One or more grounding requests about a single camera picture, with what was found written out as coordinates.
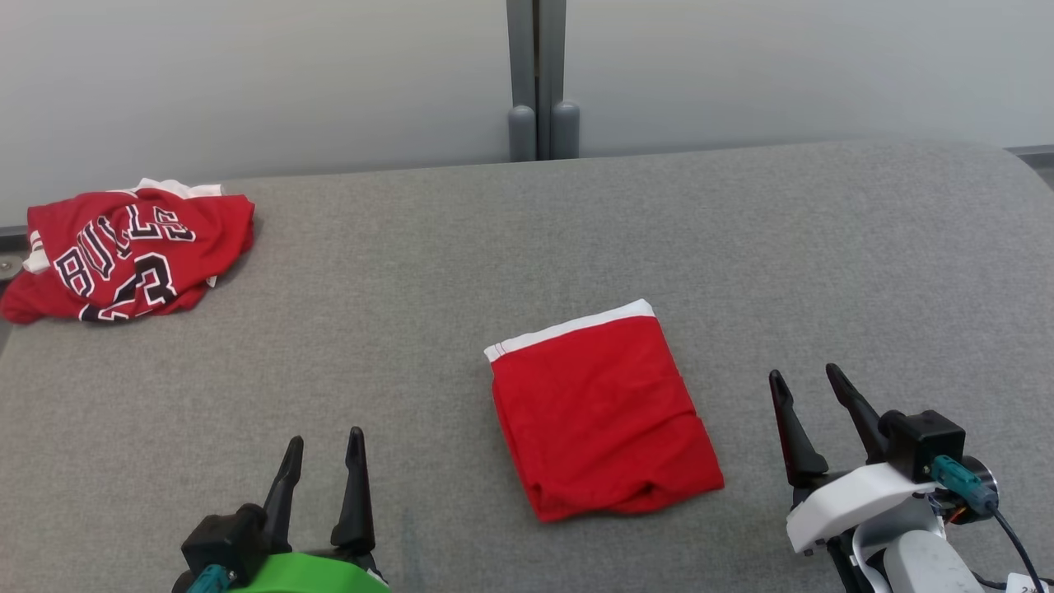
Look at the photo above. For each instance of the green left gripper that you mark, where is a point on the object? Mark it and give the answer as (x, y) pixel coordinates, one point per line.
(313, 576)

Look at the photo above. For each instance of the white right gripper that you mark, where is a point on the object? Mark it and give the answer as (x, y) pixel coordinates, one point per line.
(856, 498)

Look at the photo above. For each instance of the red shorts white waistband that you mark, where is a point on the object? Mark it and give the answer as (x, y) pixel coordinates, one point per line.
(601, 412)

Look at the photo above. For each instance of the red Bulls basketball jersey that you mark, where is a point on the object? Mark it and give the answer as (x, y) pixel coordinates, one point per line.
(206, 231)

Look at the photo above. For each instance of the black cylindrical right gripper motor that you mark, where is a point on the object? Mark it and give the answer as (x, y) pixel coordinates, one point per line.
(986, 473)

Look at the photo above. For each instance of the grey caster wheel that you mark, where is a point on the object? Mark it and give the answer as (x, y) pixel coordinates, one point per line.
(8, 268)

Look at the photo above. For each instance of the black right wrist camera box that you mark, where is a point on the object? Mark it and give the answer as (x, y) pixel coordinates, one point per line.
(926, 445)

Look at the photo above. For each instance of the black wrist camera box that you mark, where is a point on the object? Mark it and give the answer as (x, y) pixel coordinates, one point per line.
(926, 445)
(222, 539)

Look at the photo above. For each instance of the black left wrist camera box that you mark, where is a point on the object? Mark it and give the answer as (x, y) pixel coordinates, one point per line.
(222, 539)

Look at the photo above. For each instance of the grey partition post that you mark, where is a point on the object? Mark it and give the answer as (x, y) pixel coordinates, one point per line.
(523, 66)

